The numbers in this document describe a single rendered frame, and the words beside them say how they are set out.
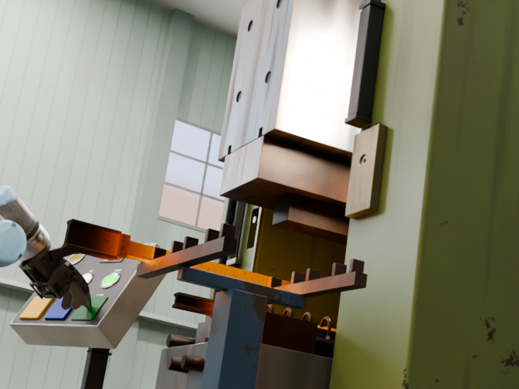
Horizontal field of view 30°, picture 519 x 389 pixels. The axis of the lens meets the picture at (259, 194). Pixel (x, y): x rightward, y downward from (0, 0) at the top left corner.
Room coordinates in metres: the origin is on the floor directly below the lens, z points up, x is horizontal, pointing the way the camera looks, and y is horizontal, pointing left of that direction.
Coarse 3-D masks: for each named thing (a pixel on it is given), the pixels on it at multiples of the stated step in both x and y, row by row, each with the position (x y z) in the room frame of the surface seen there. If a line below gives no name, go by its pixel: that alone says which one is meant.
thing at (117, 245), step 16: (80, 224) 1.43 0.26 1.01; (64, 240) 1.44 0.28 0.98; (80, 240) 1.44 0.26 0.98; (96, 240) 1.45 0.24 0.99; (112, 240) 1.46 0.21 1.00; (128, 240) 1.46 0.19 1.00; (96, 256) 1.47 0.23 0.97; (112, 256) 1.46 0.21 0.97; (128, 256) 1.48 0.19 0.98; (144, 256) 1.48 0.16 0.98; (224, 272) 1.54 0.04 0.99; (240, 272) 1.56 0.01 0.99
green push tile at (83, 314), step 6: (96, 300) 2.33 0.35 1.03; (102, 300) 2.31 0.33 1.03; (84, 306) 2.34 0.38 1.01; (96, 306) 2.31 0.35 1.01; (78, 312) 2.34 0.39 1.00; (84, 312) 2.32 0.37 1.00; (90, 312) 2.31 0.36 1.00; (96, 312) 2.29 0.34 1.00; (72, 318) 2.33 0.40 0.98; (78, 318) 2.32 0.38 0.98; (84, 318) 2.30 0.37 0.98; (90, 318) 2.29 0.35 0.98
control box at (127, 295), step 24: (72, 264) 2.51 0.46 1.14; (96, 264) 2.45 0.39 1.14; (120, 264) 2.38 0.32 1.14; (96, 288) 2.37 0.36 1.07; (120, 288) 2.31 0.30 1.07; (144, 288) 2.35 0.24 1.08; (72, 312) 2.36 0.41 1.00; (120, 312) 2.31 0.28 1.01; (24, 336) 2.49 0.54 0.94; (48, 336) 2.43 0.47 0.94; (72, 336) 2.36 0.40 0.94; (96, 336) 2.30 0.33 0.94; (120, 336) 2.32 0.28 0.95
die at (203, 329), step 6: (210, 318) 2.04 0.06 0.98; (198, 324) 2.09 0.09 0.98; (204, 324) 2.06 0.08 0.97; (210, 324) 2.03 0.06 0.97; (198, 330) 2.09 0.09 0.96; (204, 330) 2.06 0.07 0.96; (318, 330) 1.99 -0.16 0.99; (324, 330) 2.00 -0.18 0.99; (198, 336) 2.08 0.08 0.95; (204, 336) 2.06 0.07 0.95; (318, 336) 1.99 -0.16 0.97; (324, 336) 2.00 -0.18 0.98; (330, 336) 2.00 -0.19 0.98; (198, 342) 2.08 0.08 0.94; (204, 342) 2.05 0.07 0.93; (318, 354) 1.99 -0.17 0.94; (324, 354) 2.00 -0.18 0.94
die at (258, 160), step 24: (264, 144) 1.92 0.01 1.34; (288, 144) 1.94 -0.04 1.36; (240, 168) 2.01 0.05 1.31; (264, 168) 1.92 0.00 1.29; (288, 168) 1.94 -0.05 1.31; (312, 168) 1.97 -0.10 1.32; (336, 168) 1.99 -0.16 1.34; (240, 192) 2.05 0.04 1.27; (264, 192) 2.02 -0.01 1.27; (288, 192) 1.99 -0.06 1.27; (312, 192) 1.97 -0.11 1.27; (336, 192) 1.99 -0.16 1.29
